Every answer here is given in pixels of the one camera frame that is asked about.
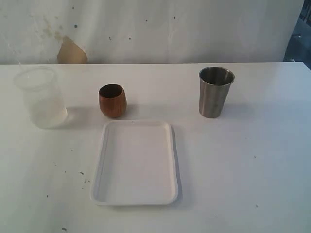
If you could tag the translucent plastic container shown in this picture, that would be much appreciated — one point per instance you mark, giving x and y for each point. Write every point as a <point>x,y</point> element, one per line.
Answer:
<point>42,96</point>

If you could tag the brown wooden cup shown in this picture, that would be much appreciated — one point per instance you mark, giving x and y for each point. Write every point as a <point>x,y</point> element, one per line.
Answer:
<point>112,100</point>

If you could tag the dark blue background object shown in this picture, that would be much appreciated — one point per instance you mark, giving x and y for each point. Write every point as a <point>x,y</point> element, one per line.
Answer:
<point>299,46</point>

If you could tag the stainless steel cup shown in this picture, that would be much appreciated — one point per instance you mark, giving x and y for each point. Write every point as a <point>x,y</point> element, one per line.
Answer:
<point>215,83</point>

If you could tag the white rectangular tray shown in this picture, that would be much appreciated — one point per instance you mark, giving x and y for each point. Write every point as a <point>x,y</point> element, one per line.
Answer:
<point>136,165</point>

